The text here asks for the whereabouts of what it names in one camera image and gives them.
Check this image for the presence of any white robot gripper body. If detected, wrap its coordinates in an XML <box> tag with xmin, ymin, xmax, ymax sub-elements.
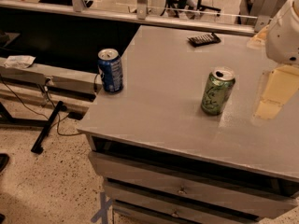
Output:
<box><xmin>265</xmin><ymin>0</ymin><xmax>299</xmax><ymax>64</ymax></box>

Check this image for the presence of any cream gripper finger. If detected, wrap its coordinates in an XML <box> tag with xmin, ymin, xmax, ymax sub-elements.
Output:
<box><xmin>255</xmin><ymin>64</ymin><xmax>299</xmax><ymax>119</ymax></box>
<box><xmin>247</xmin><ymin>25</ymin><xmax>268</xmax><ymax>49</ymax></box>

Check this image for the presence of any green soda can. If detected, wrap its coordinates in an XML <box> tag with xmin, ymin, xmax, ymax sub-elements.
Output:
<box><xmin>201</xmin><ymin>66</ymin><xmax>235</xmax><ymax>116</ymax></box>

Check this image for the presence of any blue soda can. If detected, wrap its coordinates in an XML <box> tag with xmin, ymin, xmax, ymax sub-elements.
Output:
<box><xmin>98</xmin><ymin>49</ymin><xmax>123</xmax><ymax>93</ymax></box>

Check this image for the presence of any grey drawer cabinet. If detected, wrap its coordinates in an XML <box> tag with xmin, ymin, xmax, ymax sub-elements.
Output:
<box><xmin>78</xmin><ymin>26</ymin><xmax>299</xmax><ymax>224</ymax></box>

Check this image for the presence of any grey side bench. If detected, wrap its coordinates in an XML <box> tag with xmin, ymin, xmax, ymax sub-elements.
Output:
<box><xmin>0</xmin><ymin>58</ymin><xmax>102</xmax><ymax>113</ymax></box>

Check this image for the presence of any white crumpled packet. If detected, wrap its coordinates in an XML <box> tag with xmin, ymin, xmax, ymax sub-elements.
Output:
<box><xmin>4</xmin><ymin>55</ymin><xmax>36</xmax><ymax>69</ymax></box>

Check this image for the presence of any black table leg bar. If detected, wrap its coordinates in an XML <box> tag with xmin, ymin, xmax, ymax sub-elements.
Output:
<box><xmin>31</xmin><ymin>101</ymin><xmax>64</xmax><ymax>154</ymax></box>

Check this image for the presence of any metal railing frame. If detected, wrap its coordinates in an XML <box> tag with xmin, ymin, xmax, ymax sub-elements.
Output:
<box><xmin>0</xmin><ymin>0</ymin><xmax>277</xmax><ymax>35</ymax></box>

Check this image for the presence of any black cable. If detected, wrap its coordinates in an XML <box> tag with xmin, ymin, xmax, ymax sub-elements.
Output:
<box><xmin>0</xmin><ymin>74</ymin><xmax>100</xmax><ymax>137</ymax></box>

